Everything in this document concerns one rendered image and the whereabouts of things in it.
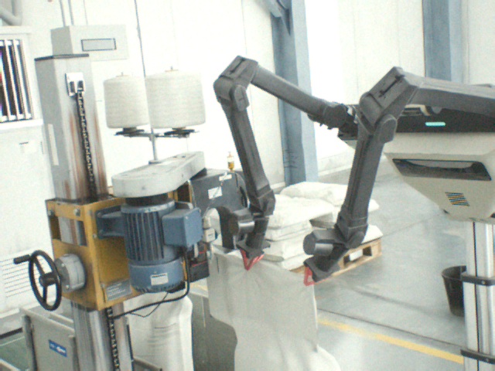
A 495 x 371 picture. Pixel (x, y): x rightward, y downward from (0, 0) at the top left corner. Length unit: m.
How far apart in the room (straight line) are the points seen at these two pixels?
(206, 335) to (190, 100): 1.36
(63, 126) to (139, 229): 0.37
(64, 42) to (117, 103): 3.87
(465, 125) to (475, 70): 8.68
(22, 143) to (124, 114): 2.78
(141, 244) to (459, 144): 0.93
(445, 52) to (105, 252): 8.98
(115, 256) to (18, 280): 2.94
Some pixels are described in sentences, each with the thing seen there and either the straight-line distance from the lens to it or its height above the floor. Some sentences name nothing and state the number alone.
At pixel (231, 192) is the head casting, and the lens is 2.26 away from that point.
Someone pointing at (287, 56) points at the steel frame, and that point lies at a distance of 8.11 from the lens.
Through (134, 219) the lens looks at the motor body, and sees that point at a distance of 1.86.
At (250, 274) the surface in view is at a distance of 2.16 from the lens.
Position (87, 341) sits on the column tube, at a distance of 2.14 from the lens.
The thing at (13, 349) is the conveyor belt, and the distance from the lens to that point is 3.74.
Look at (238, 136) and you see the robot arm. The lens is 1.89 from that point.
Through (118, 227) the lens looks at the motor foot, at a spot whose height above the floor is 1.26.
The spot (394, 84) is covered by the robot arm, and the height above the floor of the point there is 1.61.
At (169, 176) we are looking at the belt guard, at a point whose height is 1.41.
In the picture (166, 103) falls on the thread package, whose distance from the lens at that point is 1.89.
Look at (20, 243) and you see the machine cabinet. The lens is 4.90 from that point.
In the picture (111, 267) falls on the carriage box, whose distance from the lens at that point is 2.02.
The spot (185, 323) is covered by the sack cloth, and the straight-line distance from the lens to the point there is 2.55.
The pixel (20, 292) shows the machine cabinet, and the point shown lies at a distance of 4.95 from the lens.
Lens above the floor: 1.67
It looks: 10 degrees down
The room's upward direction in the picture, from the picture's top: 6 degrees counter-clockwise
